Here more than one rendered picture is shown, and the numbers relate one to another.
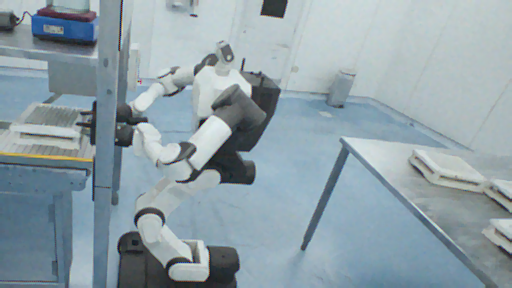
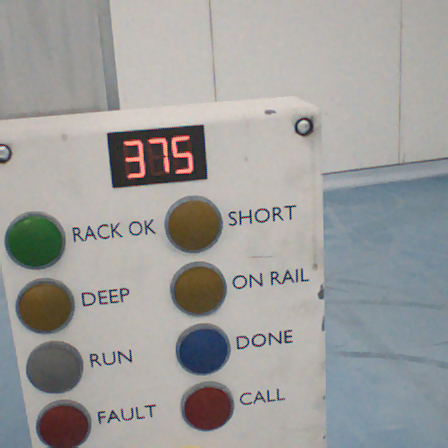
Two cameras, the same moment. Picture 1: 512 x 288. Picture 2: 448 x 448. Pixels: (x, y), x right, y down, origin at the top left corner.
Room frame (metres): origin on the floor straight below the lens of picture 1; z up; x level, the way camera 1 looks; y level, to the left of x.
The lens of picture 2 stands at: (2.11, 0.03, 1.21)
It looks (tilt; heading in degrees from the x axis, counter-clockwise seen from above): 18 degrees down; 93
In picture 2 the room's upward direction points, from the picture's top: 4 degrees counter-clockwise
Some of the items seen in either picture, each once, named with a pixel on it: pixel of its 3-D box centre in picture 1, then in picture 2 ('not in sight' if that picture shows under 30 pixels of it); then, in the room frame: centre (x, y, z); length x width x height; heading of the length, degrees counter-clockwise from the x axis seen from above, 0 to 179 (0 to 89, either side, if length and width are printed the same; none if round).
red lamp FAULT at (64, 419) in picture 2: not in sight; (63, 427); (2.00, 0.36, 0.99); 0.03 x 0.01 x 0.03; 10
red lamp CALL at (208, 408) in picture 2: not in sight; (208, 408); (2.08, 0.37, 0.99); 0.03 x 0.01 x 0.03; 10
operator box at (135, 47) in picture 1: (133, 67); (171, 331); (2.05, 0.40, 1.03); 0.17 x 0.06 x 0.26; 10
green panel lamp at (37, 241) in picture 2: not in sight; (35, 241); (2.00, 0.36, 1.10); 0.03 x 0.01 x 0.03; 10
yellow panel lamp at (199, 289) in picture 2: not in sight; (199, 290); (2.08, 0.37, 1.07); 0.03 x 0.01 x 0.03; 10
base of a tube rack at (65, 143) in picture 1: (54, 130); not in sight; (1.17, 0.52, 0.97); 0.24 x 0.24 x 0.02; 9
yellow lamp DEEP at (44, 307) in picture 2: not in sight; (45, 307); (2.00, 0.36, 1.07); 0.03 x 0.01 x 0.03; 10
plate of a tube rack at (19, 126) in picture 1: (54, 118); not in sight; (1.17, 0.53, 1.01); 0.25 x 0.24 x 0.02; 99
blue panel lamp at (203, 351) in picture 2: not in sight; (203, 351); (2.08, 0.37, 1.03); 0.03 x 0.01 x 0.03; 10
